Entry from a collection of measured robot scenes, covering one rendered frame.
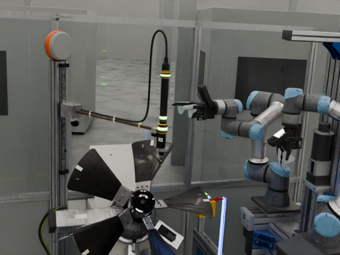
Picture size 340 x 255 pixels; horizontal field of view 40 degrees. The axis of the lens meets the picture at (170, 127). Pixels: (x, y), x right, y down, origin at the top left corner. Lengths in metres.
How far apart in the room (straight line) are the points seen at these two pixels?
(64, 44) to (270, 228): 1.53
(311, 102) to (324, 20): 3.03
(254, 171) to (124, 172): 0.77
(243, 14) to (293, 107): 2.83
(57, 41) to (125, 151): 0.69
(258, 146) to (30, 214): 1.41
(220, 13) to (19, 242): 2.94
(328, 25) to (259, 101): 2.56
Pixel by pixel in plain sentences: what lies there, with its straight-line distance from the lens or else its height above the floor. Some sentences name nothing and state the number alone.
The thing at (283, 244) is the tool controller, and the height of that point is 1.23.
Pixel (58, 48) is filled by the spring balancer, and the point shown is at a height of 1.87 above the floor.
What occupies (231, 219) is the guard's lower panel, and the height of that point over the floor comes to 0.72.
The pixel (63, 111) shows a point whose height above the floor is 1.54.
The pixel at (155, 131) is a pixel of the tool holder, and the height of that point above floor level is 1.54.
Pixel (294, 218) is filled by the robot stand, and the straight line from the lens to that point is 2.84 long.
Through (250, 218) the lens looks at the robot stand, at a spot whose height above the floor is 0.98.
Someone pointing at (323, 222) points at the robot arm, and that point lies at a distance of 2.18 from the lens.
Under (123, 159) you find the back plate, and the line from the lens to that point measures 2.54.
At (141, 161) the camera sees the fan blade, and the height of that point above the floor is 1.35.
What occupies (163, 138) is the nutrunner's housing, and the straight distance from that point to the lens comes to 2.14.
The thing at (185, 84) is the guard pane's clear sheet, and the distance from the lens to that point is 2.92.
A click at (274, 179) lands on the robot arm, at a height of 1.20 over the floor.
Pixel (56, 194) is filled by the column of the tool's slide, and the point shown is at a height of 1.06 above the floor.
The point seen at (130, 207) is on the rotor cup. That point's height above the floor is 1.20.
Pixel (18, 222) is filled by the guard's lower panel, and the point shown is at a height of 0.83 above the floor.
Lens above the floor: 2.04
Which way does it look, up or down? 13 degrees down
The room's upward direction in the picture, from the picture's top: 3 degrees clockwise
